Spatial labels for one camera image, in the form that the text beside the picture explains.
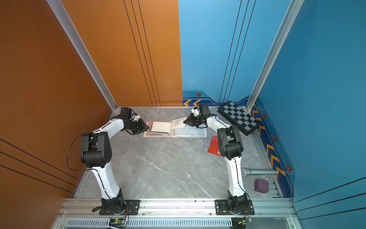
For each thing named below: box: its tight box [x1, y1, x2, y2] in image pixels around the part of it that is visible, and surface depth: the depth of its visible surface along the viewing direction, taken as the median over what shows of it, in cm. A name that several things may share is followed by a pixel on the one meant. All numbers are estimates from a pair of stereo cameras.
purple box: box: [254, 178, 270, 194], surface depth 77 cm
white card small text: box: [170, 116, 188, 130], surface depth 104 cm
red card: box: [207, 135, 222, 157], surface depth 98 cm
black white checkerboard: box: [217, 100, 261, 136], surface depth 111 cm
